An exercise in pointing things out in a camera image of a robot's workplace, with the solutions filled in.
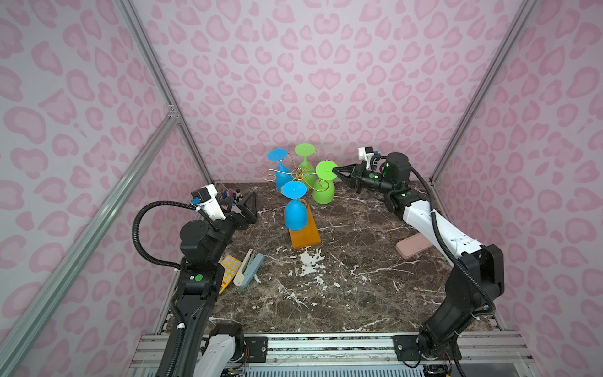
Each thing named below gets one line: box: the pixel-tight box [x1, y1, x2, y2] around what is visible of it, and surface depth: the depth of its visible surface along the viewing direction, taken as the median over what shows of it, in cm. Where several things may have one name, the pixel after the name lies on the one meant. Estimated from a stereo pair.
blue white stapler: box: [233, 248, 265, 288], surface depth 90 cm
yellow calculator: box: [218, 255, 242, 295], surface depth 92 cm
